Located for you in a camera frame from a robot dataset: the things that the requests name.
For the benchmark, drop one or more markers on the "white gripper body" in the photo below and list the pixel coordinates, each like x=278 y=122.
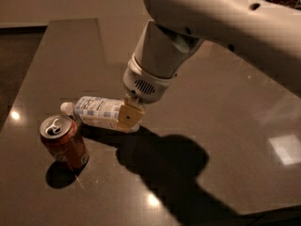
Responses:
x=145 y=83

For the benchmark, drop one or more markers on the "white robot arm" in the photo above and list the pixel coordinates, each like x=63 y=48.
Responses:
x=266 y=35

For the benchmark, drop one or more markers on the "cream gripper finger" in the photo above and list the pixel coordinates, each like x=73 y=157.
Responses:
x=131 y=113

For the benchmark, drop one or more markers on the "red coke can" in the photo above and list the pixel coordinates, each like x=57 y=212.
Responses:
x=60 y=135

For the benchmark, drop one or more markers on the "clear plastic water bottle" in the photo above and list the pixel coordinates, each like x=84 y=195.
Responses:
x=96 y=112

